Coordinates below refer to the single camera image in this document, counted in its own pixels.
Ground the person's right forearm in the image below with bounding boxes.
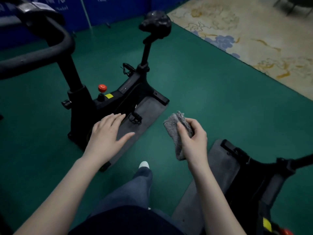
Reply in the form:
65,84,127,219
188,165,246,235

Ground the black bike saddle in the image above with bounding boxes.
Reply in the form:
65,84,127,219
139,10,172,39

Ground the black exercise bike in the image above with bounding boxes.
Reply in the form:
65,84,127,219
0,0,172,172
220,139,313,235

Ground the person's left hand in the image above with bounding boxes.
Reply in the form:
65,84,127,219
81,113,135,167

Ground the blue partition panel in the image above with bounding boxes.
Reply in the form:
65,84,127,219
0,0,194,50

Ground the black bike pedal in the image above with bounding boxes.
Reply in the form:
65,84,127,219
129,112,143,125
120,63,135,77

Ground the person's left forearm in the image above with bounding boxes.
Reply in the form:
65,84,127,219
14,156,108,235

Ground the person's blue jeans leg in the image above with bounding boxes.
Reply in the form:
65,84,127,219
88,167,153,219

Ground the person's dark shirt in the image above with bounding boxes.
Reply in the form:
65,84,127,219
68,205,186,235

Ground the grey cleaning cloth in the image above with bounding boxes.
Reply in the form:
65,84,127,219
163,111,195,161

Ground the grey floor mat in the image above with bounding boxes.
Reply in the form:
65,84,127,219
98,96,170,172
171,139,241,235

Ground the person's right hand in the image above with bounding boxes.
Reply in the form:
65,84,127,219
177,117,208,170

